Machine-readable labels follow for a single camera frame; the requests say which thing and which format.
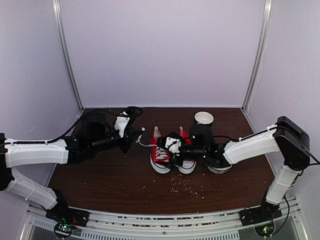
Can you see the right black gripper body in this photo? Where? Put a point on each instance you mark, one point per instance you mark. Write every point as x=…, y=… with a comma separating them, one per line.
x=197, y=153

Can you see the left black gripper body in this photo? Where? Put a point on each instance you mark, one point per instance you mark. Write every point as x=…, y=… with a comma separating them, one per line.
x=103, y=144

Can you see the red canvas sneaker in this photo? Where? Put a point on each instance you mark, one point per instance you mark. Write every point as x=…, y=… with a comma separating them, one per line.
x=185, y=164
x=159, y=157

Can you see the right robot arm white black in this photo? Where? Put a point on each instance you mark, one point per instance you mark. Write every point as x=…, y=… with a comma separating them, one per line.
x=284, y=136

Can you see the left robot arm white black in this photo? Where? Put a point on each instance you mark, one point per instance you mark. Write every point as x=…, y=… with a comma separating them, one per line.
x=96, y=135

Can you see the white scalloped ceramic bowl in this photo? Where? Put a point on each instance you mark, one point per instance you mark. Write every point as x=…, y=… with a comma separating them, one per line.
x=219, y=170

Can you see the black bowl white inside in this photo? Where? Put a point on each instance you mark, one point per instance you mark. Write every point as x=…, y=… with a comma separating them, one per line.
x=204, y=118

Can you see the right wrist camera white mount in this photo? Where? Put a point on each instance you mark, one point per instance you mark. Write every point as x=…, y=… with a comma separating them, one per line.
x=171, y=142

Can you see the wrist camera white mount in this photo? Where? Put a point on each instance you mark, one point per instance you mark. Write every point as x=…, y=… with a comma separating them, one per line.
x=171, y=142
x=126, y=119

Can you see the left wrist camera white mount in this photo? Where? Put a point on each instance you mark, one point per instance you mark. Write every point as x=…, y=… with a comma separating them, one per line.
x=126, y=119

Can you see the aluminium front rail frame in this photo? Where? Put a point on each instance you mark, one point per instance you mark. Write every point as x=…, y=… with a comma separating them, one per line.
x=218, y=225

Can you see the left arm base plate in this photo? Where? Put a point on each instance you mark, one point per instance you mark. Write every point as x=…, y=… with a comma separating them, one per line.
x=73, y=217

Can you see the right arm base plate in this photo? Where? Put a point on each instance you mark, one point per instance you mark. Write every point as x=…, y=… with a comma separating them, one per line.
x=257, y=215

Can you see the left aluminium corner post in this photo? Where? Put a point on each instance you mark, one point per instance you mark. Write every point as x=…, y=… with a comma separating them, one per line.
x=65, y=53

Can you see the aluminium corner post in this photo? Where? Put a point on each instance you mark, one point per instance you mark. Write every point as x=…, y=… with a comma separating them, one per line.
x=261, y=47
x=65, y=53

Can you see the right aluminium corner post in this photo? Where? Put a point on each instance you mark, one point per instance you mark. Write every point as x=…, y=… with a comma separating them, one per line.
x=261, y=47

